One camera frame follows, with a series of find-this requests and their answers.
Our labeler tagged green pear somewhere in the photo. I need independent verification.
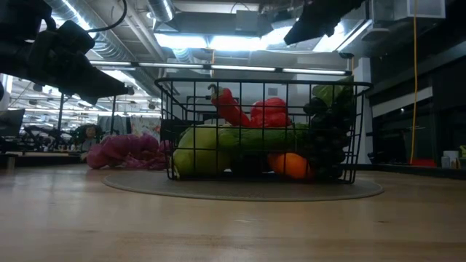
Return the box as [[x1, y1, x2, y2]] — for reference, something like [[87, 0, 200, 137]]
[[173, 125, 234, 180]]

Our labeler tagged long ribbed ventilation duct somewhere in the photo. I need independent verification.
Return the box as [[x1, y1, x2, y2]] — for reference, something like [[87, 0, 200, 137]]
[[43, 0, 168, 100]]

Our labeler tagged round grey mat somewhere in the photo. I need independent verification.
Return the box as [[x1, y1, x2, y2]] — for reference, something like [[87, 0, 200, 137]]
[[101, 169, 385, 202]]

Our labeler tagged orange tangerine cluster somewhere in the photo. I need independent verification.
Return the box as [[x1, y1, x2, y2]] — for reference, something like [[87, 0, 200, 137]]
[[267, 152, 316, 180]]

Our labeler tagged black wire basket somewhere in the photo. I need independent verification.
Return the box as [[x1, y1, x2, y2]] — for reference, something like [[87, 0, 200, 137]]
[[154, 77, 374, 185]]

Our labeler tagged yellow hanging cable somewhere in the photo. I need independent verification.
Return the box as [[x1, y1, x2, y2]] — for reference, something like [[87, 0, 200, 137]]
[[409, 0, 419, 164]]

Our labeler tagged black grape bunch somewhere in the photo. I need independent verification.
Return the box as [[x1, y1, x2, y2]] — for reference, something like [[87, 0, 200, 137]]
[[301, 76, 356, 180]]

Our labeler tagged black pole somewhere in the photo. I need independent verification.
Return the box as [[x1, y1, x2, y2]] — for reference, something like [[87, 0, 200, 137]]
[[109, 95, 117, 136], [55, 93, 66, 143]]

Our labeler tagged white ceiling unit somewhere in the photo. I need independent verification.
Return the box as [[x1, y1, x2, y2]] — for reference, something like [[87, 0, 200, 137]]
[[371, 0, 447, 23]]

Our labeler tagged black monitor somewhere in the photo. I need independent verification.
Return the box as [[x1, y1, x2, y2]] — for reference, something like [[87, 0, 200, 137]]
[[0, 108, 25, 138]]

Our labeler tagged red box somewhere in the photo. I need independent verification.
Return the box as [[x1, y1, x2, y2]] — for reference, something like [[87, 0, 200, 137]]
[[412, 158, 437, 168]]

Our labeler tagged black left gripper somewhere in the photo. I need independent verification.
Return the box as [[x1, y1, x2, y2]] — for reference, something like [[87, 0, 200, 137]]
[[23, 19, 129, 107]]

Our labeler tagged ceiling tube light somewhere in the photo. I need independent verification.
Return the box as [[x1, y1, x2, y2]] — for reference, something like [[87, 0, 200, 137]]
[[209, 64, 347, 76], [89, 60, 205, 71]]

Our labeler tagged green cucumber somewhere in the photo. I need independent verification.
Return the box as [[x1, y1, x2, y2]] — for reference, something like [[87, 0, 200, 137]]
[[218, 123, 310, 154]]

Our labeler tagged silver ventilation duct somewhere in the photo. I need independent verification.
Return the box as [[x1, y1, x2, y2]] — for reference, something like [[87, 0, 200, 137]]
[[145, 0, 176, 23]]

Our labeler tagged person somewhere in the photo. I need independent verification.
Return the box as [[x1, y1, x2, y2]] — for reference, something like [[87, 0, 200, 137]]
[[74, 124, 105, 162]]

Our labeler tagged purple eggplant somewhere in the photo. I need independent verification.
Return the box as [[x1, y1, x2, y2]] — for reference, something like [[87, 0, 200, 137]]
[[232, 152, 270, 176]]

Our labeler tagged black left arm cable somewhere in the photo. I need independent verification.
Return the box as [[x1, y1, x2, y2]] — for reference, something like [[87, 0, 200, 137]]
[[86, 0, 128, 33]]

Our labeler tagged red chili pepper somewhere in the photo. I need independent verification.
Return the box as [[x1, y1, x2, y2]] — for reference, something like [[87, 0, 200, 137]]
[[207, 83, 252, 128]]

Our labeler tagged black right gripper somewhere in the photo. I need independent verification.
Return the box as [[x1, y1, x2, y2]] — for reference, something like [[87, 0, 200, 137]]
[[283, 0, 366, 47]]

